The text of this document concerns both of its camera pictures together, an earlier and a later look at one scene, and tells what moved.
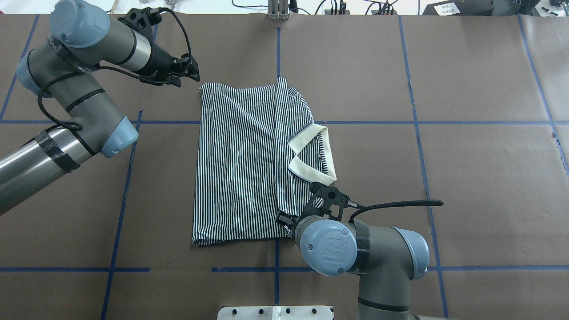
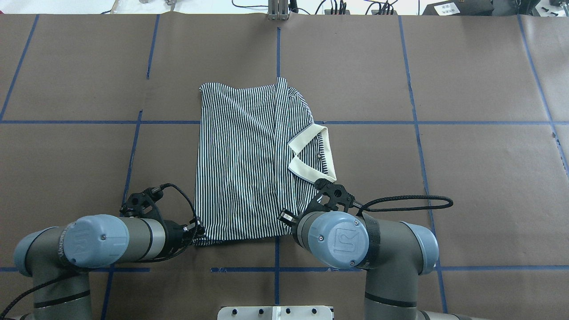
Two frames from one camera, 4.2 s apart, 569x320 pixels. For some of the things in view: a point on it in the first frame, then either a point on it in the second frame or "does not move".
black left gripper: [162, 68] to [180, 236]
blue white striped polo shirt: [259, 153] does not move
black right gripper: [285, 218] does not move
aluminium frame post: [278, 10] does not move
